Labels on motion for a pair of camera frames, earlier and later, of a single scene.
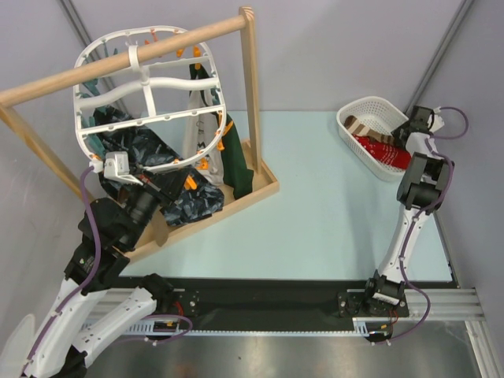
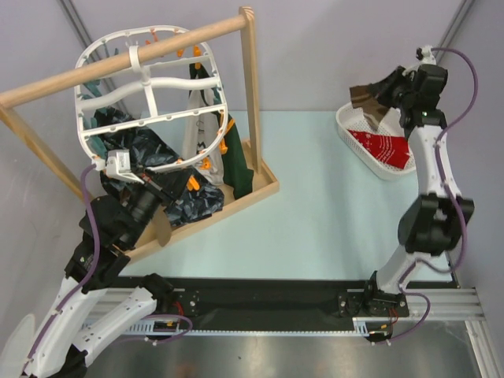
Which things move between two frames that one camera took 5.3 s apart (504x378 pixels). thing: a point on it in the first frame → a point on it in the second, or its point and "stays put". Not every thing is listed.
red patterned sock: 384,153 stays put
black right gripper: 404,131 → 394,84
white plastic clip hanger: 161,113 stays put
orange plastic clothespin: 190,183 stays put
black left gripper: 167,186 stays put
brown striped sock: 357,127 → 362,97
